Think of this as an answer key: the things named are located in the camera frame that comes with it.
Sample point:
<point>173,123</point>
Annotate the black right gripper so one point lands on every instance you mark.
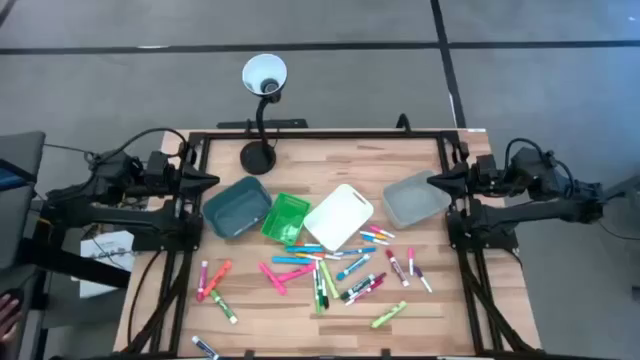
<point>474,180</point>

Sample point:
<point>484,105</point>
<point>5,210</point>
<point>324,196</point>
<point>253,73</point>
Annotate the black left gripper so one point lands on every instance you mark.
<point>175,180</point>

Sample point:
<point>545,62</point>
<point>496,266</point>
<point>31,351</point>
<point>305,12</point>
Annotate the pink-capped white marker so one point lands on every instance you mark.
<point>381,231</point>
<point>411,260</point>

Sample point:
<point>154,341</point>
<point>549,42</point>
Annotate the orange highlighter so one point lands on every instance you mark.
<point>220,276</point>

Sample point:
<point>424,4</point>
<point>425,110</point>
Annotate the pink Expo marker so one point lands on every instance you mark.
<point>202,280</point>

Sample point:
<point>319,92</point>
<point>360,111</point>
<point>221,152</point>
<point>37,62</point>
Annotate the red Expo marker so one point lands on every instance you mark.
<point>397,267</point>

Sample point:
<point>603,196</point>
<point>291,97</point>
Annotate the light blue slim Expo marker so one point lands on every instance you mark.
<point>357,251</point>

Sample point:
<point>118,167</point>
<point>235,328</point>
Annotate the pink highlighter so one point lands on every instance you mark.
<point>297,273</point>
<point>272,278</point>

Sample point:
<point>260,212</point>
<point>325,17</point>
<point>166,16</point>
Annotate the dark green Expo marker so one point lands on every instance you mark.
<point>357,287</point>

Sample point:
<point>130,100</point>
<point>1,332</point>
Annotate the lime green highlighter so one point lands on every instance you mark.
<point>389,314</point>

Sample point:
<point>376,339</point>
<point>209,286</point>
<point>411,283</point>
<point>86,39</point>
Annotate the dark green slim marker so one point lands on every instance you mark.
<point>316,295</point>

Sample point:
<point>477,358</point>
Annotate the black slim marker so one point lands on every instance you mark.
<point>324,295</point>

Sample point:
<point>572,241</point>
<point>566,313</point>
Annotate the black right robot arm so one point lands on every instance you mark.
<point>530,212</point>

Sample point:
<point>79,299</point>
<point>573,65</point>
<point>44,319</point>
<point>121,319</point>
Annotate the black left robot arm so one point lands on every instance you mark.
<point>110,216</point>

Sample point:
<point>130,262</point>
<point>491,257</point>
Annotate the grey plastic bin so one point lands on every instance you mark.
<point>415,200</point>

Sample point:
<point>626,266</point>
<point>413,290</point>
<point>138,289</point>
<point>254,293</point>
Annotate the teal plastic bin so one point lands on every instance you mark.
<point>235,207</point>

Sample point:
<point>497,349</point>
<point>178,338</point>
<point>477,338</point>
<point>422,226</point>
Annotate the black gooseneck desk lamp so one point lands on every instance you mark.
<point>257,157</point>

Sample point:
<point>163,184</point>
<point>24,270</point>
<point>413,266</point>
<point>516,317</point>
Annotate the black flat bar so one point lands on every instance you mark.
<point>262,123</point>

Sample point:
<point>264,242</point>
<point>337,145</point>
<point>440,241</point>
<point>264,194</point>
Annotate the yellow-capped white marker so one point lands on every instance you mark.
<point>312,256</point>
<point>372,235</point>

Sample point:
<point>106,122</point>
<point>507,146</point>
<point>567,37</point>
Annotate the green plastic basket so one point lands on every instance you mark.
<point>285,220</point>

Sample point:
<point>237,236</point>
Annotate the purple-capped white marker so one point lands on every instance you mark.
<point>422,278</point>

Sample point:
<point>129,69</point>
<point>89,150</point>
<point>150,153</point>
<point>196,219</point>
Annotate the white paper with text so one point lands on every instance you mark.
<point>107,260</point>

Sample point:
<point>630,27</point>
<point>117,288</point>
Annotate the white plastic bin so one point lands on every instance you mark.
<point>337,215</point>

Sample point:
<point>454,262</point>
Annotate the blue highlighter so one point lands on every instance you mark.
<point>291,260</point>
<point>304,249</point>

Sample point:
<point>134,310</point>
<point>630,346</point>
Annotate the lime green Expo marker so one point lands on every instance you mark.
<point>223,306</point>

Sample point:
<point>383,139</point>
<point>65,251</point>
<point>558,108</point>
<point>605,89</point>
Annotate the orange-capped white marker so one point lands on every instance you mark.
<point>307,244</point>

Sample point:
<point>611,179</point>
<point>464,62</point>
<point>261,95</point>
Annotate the magenta Expo marker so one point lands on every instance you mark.
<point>361,296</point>

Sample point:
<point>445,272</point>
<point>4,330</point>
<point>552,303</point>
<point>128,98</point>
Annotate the lime green slim marker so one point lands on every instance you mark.
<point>329,279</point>

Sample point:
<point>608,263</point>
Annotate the dark blue Expo marker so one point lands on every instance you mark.
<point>204,346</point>

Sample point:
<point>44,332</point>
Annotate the grey office chair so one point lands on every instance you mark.
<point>20,215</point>

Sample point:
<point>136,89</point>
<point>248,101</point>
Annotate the person's hand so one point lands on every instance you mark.
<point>9,317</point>

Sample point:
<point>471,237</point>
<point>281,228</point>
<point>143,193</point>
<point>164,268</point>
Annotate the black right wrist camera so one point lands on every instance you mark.
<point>486,168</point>

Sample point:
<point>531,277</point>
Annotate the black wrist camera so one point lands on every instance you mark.
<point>158,167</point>
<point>486,168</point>

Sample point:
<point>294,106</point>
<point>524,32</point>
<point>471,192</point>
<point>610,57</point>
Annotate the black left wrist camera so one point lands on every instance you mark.
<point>158,167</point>

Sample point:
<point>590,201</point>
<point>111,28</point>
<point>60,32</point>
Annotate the black frame clamp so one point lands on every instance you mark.
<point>248,354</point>
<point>404,122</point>
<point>385,352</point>

